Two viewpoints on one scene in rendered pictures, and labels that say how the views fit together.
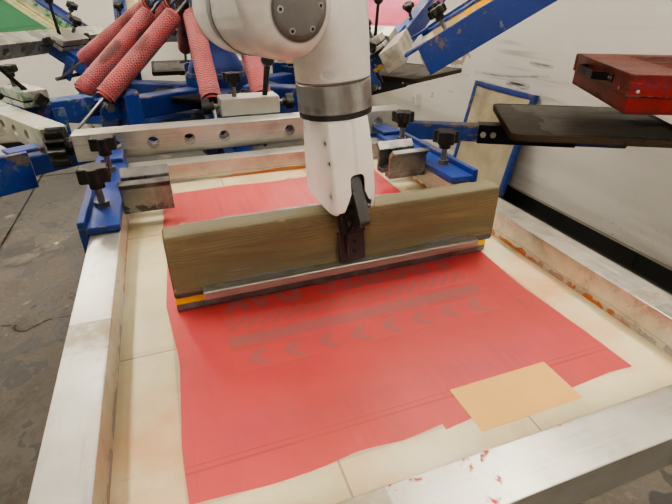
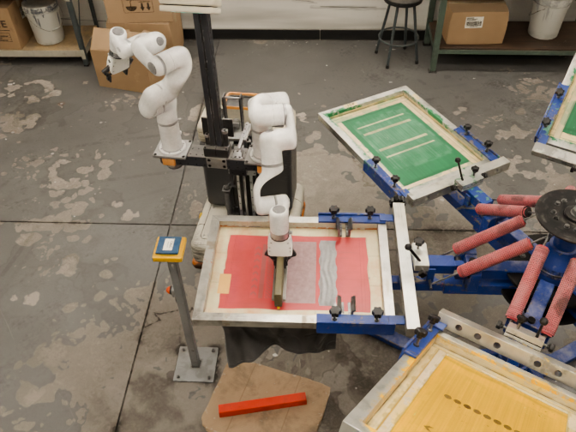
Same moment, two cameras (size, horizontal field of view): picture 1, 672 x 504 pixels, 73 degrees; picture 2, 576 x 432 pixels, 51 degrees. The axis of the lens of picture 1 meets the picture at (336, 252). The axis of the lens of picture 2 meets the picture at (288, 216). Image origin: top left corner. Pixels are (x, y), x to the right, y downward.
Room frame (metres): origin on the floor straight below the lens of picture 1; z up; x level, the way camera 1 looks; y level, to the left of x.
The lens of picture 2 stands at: (1.19, -1.52, 2.90)
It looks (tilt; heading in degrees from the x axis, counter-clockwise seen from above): 44 degrees down; 114
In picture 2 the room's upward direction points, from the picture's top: 2 degrees counter-clockwise
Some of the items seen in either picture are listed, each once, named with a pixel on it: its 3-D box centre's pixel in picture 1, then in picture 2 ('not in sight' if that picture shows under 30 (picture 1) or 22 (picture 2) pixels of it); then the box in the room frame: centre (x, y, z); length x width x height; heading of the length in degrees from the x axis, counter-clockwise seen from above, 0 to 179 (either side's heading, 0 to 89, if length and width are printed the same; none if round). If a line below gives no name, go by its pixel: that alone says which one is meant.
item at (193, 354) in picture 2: not in sight; (183, 312); (-0.03, -0.07, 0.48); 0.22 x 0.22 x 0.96; 20
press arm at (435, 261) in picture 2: not in sight; (432, 264); (1.07, 0.21, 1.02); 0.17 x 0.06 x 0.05; 20
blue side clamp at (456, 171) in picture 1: (419, 164); (355, 323); (0.86, -0.16, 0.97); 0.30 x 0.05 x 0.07; 20
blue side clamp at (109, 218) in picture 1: (110, 202); (351, 222); (0.67, 0.36, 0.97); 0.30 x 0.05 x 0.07; 20
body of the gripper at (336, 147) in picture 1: (338, 151); (279, 243); (0.48, 0.00, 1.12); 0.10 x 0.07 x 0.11; 20
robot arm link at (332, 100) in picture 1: (331, 91); (281, 232); (0.49, 0.00, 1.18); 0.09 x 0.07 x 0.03; 20
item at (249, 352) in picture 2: not in sight; (281, 340); (0.56, -0.20, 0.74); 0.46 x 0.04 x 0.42; 20
